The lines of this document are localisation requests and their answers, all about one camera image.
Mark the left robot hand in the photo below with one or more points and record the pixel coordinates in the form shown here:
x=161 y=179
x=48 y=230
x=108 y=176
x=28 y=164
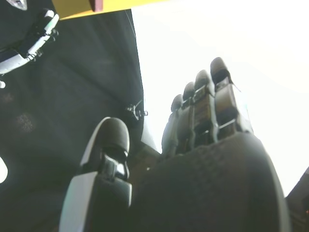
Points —
x=207 y=183

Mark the yellow box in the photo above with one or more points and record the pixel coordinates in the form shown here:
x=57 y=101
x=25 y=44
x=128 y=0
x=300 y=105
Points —
x=72 y=7

